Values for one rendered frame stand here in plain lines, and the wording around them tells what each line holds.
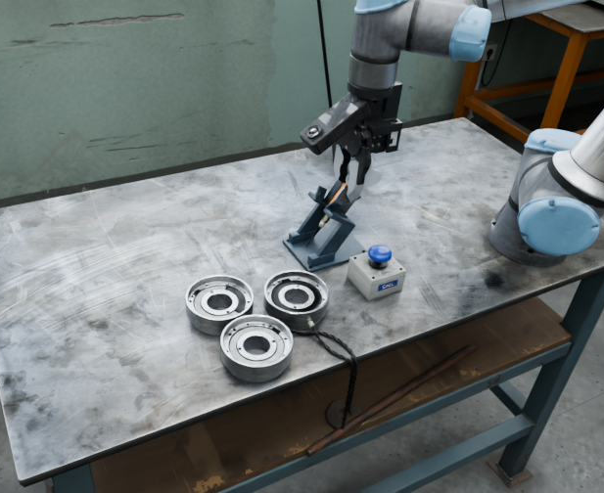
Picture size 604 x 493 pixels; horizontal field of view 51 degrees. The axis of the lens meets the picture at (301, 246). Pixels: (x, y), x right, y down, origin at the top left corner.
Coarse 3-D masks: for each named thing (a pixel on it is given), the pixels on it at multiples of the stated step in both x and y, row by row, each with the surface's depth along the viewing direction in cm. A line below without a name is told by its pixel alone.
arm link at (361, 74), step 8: (352, 64) 96; (360, 64) 95; (368, 64) 94; (376, 64) 102; (392, 64) 95; (352, 72) 97; (360, 72) 96; (368, 72) 95; (376, 72) 95; (384, 72) 95; (392, 72) 96; (352, 80) 97; (360, 80) 96; (368, 80) 96; (376, 80) 96; (384, 80) 96; (392, 80) 97; (368, 88) 97; (376, 88) 97; (384, 88) 97
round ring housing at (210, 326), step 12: (216, 276) 103; (228, 276) 103; (192, 288) 100; (204, 288) 102; (240, 288) 102; (192, 300) 99; (204, 300) 99; (216, 300) 102; (228, 300) 101; (252, 300) 99; (192, 312) 96; (216, 312) 98; (228, 312) 98; (252, 312) 99; (204, 324) 96; (216, 324) 95
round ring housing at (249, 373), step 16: (240, 320) 95; (256, 320) 96; (272, 320) 96; (224, 336) 93; (256, 336) 95; (288, 336) 94; (224, 352) 90; (240, 352) 91; (272, 352) 92; (288, 352) 91; (240, 368) 89; (256, 368) 88; (272, 368) 89
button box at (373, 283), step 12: (348, 264) 109; (360, 264) 107; (372, 264) 107; (384, 264) 107; (396, 264) 108; (348, 276) 110; (360, 276) 107; (372, 276) 105; (384, 276) 105; (396, 276) 106; (360, 288) 108; (372, 288) 105; (384, 288) 106; (396, 288) 108
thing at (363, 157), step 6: (360, 150) 102; (366, 150) 102; (360, 156) 103; (366, 156) 102; (360, 162) 103; (366, 162) 103; (360, 168) 104; (366, 168) 104; (360, 174) 104; (360, 180) 105
